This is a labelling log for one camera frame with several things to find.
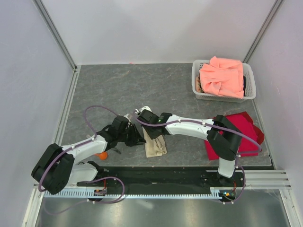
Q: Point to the orange plastic spoon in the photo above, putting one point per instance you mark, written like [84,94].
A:
[102,156]

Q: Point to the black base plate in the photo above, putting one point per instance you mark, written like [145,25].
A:
[163,180]

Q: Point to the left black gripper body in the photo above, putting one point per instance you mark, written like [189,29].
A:
[129,136]

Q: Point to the dark cloth in basket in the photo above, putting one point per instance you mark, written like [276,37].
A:
[244,84]

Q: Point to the salmon pink cloth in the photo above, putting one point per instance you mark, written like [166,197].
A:
[222,77]

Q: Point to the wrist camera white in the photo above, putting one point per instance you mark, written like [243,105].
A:
[138,111]
[128,116]

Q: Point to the white slotted cable duct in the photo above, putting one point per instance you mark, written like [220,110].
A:
[99,194]

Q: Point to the patterned cloth in basket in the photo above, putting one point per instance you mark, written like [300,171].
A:
[198,85]

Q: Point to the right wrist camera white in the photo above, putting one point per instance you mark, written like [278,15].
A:
[138,111]

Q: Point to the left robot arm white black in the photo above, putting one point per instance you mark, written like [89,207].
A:
[60,166]

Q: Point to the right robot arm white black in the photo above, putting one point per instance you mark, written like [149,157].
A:
[177,125]

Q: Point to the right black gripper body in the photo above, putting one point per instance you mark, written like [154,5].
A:
[149,131]

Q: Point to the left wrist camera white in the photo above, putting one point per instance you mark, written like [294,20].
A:
[128,116]

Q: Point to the black knife clear handle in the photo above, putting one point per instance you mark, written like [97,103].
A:
[113,149]

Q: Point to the white plastic basket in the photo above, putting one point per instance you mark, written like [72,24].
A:
[250,92]

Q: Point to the beige cloth napkin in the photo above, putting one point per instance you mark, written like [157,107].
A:
[154,147]

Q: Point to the red cloth napkin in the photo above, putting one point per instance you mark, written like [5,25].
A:
[246,132]

